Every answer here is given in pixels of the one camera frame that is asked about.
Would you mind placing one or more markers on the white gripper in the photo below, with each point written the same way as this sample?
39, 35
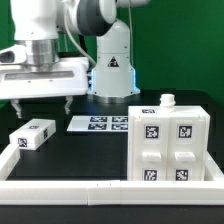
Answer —
68, 77

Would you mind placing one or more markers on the white cabinet top block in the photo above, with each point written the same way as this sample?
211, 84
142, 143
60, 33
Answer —
33, 134

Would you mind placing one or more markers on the white cabinet body box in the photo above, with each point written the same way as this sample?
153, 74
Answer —
187, 111

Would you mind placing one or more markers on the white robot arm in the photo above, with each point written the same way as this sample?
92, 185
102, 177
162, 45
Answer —
34, 68

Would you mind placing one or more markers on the white base tag plate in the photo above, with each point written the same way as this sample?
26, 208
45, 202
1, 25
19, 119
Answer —
98, 124

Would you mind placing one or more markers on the white U-shaped frame fence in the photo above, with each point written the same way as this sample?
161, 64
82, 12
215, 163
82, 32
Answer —
210, 191

